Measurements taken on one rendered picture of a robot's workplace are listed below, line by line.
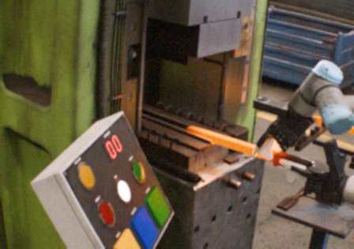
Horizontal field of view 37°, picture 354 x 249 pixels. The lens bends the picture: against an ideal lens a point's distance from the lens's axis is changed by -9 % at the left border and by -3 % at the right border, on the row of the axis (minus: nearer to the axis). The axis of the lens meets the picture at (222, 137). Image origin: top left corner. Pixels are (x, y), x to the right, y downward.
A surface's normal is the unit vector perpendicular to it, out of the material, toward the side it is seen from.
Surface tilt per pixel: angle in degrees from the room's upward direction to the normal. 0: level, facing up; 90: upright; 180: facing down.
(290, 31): 89
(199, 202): 90
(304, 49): 89
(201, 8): 90
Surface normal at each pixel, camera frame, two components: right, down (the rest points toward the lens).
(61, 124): -0.58, 0.25
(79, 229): -0.18, 0.36
